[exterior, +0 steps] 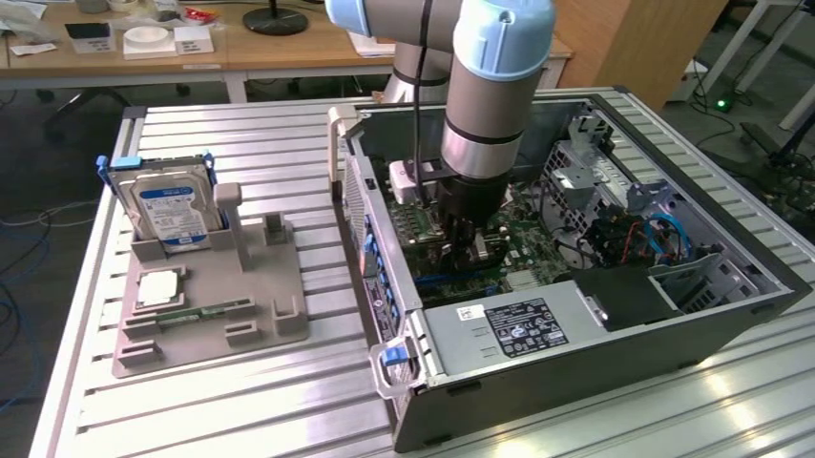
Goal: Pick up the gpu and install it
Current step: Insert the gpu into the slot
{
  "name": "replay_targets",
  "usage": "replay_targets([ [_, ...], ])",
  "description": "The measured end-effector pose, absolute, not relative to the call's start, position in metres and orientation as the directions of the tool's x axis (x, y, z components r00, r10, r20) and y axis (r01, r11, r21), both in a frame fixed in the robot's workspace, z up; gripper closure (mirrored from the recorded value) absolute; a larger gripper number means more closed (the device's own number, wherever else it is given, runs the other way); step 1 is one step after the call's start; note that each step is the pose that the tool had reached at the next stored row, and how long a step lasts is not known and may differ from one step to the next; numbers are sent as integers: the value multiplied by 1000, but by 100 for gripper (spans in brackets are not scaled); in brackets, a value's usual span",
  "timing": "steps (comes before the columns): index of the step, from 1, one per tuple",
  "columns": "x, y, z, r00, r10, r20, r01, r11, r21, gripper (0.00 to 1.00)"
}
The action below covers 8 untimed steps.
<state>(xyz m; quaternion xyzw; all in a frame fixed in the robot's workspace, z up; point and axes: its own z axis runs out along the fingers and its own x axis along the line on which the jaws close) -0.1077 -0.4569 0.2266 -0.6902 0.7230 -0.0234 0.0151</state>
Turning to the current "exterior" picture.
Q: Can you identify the stack of white papers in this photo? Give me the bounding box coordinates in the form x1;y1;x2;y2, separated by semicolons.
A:
347;31;398;59

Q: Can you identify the white desk frame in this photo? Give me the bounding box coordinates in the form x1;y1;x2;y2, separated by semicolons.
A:
695;0;815;131

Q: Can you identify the black wire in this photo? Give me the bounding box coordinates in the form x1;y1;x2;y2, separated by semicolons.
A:
532;180;598;268

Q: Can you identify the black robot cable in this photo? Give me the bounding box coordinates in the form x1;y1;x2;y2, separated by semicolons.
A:
408;0;438;207

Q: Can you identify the hard disk in blue caddy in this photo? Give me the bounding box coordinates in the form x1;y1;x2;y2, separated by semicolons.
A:
95;147;221;252

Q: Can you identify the silver CPU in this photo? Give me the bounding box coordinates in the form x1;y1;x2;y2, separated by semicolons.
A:
136;271;183;306

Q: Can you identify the wooden desk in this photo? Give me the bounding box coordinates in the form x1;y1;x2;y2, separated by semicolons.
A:
0;0;575;104

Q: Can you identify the blue wire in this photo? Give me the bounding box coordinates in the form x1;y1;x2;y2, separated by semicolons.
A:
638;216;696;266

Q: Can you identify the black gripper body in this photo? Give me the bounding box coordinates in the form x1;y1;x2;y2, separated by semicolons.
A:
436;174;512;231

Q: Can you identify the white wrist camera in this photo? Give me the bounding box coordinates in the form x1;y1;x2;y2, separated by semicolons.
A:
386;159;443;208

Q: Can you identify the black round lamp base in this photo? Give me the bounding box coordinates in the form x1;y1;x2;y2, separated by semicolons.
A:
242;7;311;36

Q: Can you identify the grey slanted disk bay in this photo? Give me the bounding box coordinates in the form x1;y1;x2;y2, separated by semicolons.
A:
647;252;760;316

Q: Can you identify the red package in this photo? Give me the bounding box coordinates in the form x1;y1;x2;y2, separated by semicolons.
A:
183;4;221;27

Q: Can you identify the black floor stand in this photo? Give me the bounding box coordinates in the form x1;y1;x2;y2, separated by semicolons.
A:
736;120;815;217

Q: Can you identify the white floor cable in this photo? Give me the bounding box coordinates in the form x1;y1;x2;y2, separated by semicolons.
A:
0;198;99;231

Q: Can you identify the red wire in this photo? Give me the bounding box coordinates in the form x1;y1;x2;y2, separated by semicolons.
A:
622;222;646;261

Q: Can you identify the white box with round recess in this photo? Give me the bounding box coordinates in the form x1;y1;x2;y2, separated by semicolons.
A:
121;26;180;61

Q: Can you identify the green RAM stick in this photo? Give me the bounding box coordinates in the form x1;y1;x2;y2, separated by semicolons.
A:
155;300;254;330

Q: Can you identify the blue floor cable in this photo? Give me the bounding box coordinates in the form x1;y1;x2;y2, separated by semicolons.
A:
0;209;53;412

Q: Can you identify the grey power supply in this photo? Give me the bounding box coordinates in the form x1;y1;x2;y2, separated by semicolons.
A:
422;281;614;378

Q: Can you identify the open black PC case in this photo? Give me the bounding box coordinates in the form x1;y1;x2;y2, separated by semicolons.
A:
326;94;815;454

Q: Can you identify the green motherboard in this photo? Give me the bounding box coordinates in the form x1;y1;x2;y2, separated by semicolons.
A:
380;183;575;309

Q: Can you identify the perforated metal disk bay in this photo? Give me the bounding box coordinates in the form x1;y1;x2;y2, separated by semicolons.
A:
539;137;639;226

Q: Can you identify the clear plastic bag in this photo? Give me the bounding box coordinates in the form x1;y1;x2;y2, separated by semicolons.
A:
0;0;47;37

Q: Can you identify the white box with black top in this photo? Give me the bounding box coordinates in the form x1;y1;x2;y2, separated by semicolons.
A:
63;22;120;55

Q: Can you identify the beige card retention lever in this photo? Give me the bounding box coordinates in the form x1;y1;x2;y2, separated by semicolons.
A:
326;105;362;186

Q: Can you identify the wooden cabinet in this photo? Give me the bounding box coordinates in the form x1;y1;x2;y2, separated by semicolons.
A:
551;0;731;111

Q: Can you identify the grey printed parts rack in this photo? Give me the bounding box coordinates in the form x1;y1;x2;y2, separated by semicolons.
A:
112;180;315;381

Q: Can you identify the black chair base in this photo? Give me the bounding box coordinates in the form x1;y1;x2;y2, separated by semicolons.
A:
36;83;193;140

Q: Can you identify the plain white box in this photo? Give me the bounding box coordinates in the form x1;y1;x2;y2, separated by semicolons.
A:
172;26;213;56

